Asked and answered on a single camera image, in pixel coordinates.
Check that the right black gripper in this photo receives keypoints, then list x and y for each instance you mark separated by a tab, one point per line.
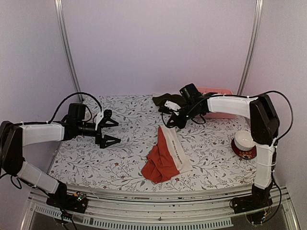
177	122

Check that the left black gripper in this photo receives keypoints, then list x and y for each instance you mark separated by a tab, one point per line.
102	141

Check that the red underwear white waistband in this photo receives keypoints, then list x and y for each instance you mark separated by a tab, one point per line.
166	159

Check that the pink divided organizer tray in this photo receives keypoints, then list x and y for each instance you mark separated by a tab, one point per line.
220	108

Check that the white bowl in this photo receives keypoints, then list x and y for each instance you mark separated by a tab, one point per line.
243	140

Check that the red floral saucer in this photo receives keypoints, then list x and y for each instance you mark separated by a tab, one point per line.
247	155

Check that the left robot arm white sleeve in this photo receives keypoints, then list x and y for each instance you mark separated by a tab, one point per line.
13	139

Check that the robot arm white sleeve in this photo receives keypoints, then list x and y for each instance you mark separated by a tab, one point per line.
13	139
264	126

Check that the right robot arm white sleeve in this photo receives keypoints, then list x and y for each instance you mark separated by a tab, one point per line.
264	126

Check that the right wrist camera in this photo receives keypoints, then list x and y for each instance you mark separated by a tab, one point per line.
190	93

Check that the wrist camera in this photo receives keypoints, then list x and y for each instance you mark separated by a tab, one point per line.
77	113
190	93

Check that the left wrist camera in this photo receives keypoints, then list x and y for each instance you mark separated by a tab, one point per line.
77	113

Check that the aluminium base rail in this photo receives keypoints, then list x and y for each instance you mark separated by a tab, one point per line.
192	210

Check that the right aluminium frame post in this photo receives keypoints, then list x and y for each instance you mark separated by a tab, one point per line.
251	46

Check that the aluminium frame post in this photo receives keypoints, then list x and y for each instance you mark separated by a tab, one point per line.
66	45
251	46

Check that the left aluminium frame post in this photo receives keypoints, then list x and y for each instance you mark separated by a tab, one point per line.
66	45

